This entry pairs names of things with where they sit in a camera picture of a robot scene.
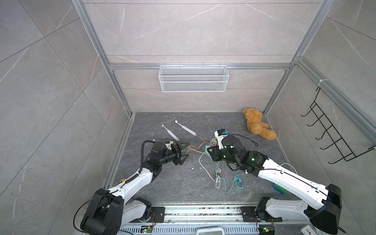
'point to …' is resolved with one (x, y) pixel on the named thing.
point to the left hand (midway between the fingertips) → (192, 147)
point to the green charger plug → (205, 148)
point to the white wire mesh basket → (193, 79)
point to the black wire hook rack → (337, 140)
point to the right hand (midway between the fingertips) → (210, 149)
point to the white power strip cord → (291, 166)
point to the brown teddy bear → (255, 126)
